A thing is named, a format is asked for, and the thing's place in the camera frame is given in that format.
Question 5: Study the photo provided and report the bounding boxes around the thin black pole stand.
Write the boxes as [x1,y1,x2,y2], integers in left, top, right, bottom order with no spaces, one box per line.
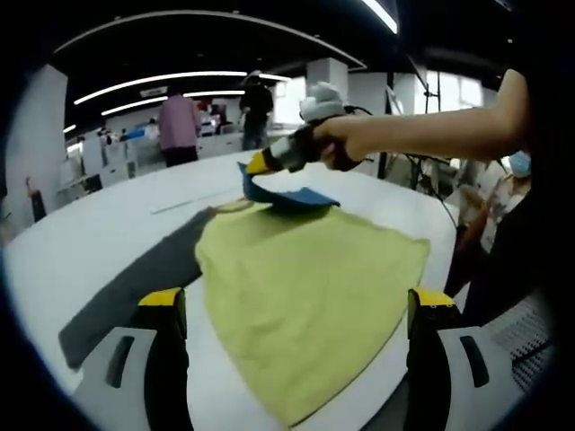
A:
[406,53,445,199]

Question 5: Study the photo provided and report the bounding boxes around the wide white pillar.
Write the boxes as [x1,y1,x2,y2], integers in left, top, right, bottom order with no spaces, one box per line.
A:
[7,65,69,222]

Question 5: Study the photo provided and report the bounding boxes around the straight ceiling light strip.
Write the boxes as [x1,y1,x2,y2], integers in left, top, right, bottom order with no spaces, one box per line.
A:
[361,0,400,36]

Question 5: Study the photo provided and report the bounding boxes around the person's right hand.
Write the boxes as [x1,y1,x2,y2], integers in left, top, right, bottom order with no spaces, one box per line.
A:
[312,114,375,172]

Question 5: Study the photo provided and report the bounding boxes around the yellow grey blue garment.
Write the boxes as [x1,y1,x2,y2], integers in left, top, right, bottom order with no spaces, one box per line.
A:
[57,161,433,428]

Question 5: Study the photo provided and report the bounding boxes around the curved ceiling light strip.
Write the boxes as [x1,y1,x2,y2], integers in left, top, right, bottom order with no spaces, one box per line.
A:
[73,70,294,107]

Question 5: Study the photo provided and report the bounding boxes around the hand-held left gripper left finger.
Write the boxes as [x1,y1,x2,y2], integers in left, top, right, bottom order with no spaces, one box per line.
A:
[71,286,195,431]

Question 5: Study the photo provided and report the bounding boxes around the narrow white pillar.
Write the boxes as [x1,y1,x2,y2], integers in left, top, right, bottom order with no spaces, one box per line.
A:
[306,57,349,105]

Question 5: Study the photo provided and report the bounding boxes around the operator in dark clothes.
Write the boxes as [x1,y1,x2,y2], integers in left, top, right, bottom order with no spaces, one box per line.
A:
[444,66,575,330]

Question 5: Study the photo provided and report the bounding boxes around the black and orange object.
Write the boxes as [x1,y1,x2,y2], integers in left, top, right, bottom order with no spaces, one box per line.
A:
[25,176,48,222]

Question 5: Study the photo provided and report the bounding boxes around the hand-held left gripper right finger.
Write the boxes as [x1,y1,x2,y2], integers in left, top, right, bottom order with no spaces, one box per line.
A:
[406,286,526,431]

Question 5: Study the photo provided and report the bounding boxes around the white cabinet row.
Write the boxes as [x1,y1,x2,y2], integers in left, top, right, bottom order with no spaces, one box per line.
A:
[102,123,294,180]

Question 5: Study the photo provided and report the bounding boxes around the black tripod stand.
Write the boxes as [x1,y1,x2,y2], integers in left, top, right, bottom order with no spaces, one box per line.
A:
[377,70,397,181]

